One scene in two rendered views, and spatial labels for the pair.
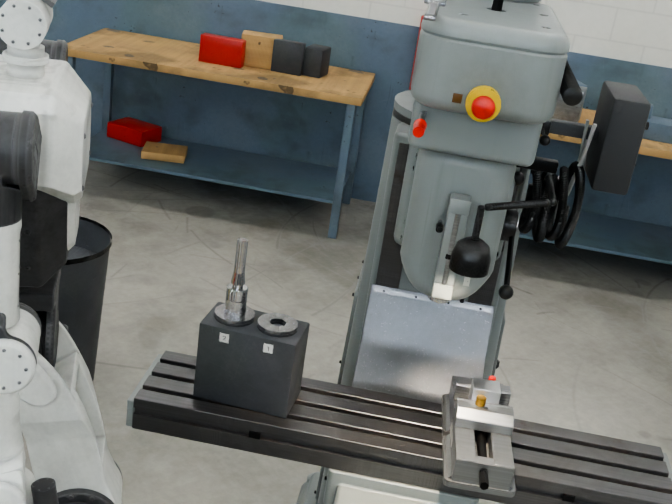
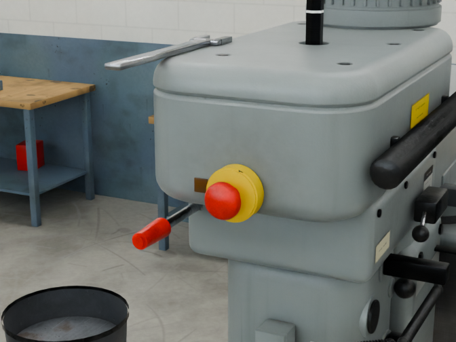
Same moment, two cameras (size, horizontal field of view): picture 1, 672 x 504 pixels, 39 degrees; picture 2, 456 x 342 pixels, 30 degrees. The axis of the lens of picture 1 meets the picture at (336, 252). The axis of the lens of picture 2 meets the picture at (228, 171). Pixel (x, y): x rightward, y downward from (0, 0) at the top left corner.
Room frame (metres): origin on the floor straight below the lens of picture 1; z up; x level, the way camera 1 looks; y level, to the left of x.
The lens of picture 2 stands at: (0.79, -0.51, 2.04)
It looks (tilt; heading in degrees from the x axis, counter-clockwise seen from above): 16 degrees down; 21
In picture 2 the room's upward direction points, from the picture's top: straight up
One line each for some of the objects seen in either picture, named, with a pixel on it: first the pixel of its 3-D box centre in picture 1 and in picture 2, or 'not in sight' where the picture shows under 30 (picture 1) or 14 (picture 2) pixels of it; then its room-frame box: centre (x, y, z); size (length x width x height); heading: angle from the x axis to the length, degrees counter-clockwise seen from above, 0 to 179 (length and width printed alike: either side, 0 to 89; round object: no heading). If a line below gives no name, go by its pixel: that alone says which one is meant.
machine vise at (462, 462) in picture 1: (480, 423); not in sight; (1.78, -0.37, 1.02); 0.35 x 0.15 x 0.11; 178
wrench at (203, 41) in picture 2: (432, 8); (170, 50); (1.67, -0.10, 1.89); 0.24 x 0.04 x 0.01; 175
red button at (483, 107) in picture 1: (483, 106); (224, 199); (1.57, -0.21, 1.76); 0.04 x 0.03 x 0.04; 85
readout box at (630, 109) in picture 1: (617, 136); not in sight; (2.09, -0.59, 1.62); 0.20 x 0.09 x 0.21; 175
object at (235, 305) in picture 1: (236, 301); not in sight; (1.85, 0.20, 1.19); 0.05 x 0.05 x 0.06
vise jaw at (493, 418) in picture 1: (483, 416); not in sight; (1.76, -0.37, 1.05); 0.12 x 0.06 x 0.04; 88
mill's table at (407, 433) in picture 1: (401, 437); not in sight; (1.82, -0.21, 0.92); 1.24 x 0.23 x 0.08; 85
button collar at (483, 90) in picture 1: (483, 103); (235, 193); (1.59, -0.21, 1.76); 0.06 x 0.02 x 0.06; 85
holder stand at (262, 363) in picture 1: (251, 356); not in sight; (1.84, 0.15, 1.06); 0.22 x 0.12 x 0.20; 80
